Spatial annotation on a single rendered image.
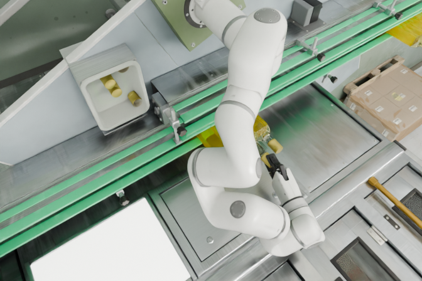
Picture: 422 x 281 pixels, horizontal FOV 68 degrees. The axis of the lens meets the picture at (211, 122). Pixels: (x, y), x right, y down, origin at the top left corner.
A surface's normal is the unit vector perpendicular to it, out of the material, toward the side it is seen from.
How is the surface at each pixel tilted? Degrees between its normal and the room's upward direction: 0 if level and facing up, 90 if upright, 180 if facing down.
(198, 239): 90
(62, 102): 0
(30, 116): 0
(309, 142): 91
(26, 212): 90
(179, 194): 90
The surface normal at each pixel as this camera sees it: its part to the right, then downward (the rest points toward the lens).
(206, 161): -0.63, -0.37
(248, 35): -0.18, -0.61
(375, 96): 0.07, -0.51
